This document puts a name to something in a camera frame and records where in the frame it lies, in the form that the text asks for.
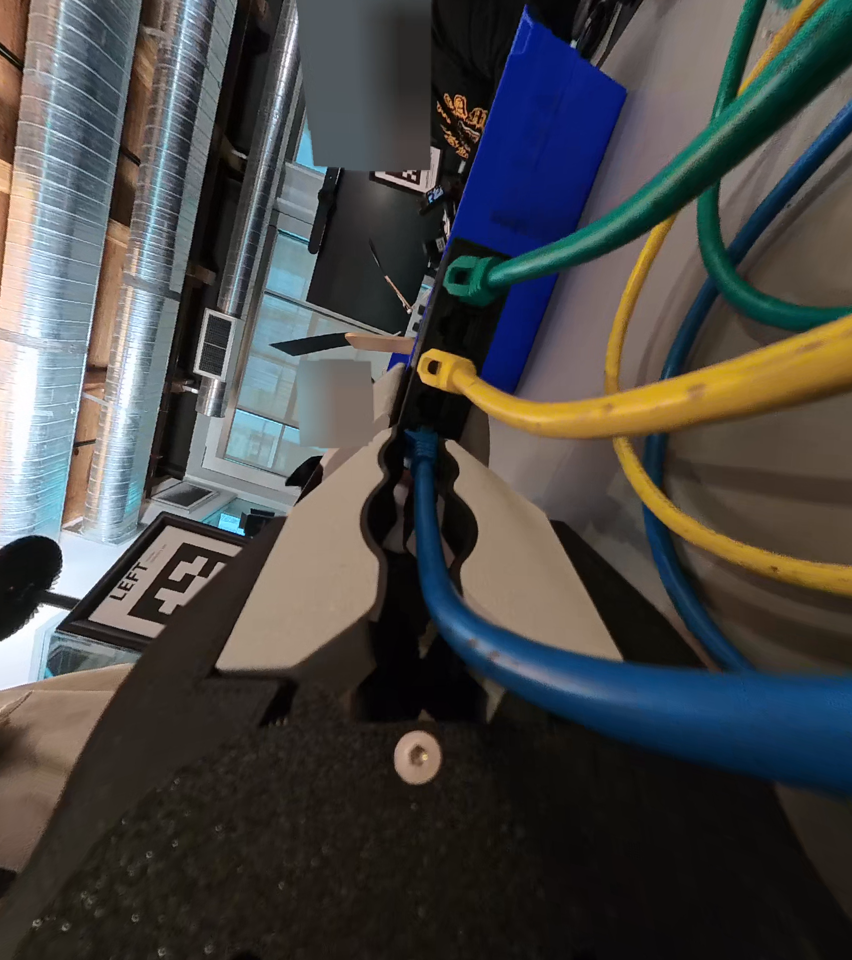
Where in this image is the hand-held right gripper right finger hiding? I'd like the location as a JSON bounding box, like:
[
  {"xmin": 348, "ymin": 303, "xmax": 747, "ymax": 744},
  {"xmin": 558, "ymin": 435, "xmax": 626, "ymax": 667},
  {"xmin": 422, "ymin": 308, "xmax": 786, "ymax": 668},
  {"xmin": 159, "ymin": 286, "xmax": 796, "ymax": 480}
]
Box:
[{"xmin": 441, "ymin": 438, "xmax": 623, "ymax": 661}]

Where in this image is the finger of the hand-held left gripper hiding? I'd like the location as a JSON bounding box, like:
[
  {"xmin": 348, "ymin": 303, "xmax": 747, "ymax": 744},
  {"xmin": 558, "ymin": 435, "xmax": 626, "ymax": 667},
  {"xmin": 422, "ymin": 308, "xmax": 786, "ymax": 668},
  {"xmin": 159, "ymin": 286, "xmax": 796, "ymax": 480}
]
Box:
[{"xmin": 372, "ymin": 367, "xmax": 406, "ymax": 430}]

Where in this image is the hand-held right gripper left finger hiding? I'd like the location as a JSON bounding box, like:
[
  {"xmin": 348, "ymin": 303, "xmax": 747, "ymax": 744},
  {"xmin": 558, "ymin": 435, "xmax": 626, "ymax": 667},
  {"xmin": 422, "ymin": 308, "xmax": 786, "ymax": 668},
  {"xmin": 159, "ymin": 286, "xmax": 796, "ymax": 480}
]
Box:
[{"xmin": 216, "ymin": 431, "xmax": 406, "ymax": 685}]

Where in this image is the black ethernet switch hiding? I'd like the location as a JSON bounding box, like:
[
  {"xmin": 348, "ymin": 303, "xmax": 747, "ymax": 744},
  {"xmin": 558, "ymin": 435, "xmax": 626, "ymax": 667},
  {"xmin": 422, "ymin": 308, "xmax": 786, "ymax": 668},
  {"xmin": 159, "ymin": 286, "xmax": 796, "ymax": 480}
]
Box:
[{"xmin": 396, "ymin": 238, "xmax": 505, "ymax": 451}]

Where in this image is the yellow ethernet cable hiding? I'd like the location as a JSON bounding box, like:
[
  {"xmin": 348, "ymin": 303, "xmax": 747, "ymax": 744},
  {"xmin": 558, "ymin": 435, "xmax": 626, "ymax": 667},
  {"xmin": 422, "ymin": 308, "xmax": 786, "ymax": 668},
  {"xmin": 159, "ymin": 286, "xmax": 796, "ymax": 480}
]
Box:
[{"xmin": 417, "ymin": 0, "xmax": 852, "ymax": 605}]

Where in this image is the blue ethernet cable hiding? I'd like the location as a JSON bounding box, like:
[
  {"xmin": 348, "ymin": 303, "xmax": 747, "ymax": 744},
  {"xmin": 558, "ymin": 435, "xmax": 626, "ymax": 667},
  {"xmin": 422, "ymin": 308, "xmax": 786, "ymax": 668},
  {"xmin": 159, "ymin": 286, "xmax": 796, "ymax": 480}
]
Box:
[{"xmin": 403, "ymin": 45, "xmax": 852, "ymax": 807}]

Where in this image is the green ethernet cable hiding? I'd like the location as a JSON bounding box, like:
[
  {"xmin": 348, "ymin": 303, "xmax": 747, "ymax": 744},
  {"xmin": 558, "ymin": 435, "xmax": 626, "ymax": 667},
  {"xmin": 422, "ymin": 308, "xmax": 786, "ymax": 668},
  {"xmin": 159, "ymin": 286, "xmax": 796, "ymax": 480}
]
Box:
[{"xmin": 443, "ymin": 0, "xmax": 852, "ymax": 331}]

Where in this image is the blue plastic bin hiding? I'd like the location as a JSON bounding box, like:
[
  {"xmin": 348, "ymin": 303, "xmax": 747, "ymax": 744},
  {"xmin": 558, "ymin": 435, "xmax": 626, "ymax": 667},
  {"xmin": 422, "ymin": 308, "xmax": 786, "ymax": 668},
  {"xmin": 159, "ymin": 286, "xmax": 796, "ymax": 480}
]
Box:
[{"xmin": 388, "ymin": 6, "xmax": 628, "ymax": 395}]

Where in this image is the framed marker sign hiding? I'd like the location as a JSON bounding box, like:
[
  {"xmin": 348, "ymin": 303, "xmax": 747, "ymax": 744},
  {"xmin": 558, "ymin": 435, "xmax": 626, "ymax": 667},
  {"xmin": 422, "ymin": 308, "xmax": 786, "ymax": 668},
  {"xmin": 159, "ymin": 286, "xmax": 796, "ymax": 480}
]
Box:
[
  {"xmin": 58, "ymin": 513, "xmax": 250, "ymax": 650},
  {"xmin": 369, "ymin": 146, "xmax": 442, "ymax": 192}
]

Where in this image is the white vent grille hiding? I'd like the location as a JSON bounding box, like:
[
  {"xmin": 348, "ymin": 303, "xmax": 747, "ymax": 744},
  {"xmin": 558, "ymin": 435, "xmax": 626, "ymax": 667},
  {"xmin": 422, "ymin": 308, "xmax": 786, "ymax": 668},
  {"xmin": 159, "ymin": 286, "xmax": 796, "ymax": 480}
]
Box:
[{"xmin": 193, "ymin": 309, "xmax": 239, "ymax": 380}]

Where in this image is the black round disc stand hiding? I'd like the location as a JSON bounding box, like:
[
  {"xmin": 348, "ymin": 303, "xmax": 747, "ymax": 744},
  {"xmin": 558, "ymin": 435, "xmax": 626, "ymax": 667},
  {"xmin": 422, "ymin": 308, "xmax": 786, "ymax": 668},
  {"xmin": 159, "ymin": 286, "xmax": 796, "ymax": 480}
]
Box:
[{"xmin": 0, "ymin": 536, "xmax": 78, "ymax": 648}]

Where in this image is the person's beige jacket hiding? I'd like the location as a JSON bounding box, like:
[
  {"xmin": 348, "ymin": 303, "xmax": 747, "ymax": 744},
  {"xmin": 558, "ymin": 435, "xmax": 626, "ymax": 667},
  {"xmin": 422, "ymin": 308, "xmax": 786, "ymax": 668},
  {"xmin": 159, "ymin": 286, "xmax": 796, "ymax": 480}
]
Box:
[{"xmin": 0, "ymin": 663, "xmax": 142, "ymax": 960}]

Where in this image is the silver ceiling duct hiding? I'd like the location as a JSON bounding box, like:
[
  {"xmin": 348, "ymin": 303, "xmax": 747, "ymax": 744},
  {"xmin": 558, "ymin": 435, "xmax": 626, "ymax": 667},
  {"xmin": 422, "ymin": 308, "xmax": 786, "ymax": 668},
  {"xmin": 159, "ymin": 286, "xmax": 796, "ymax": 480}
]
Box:
[
  {"xmin": 81, "ymin": 0, "xmax": 239, "ymax": 545},
  {"xmin": 0, "ymin": 0, "xmax": 143, "ymax": 552},
  {"xmin": 197, "ymin": 0, "xmax": 299, "ymax": 417}
]

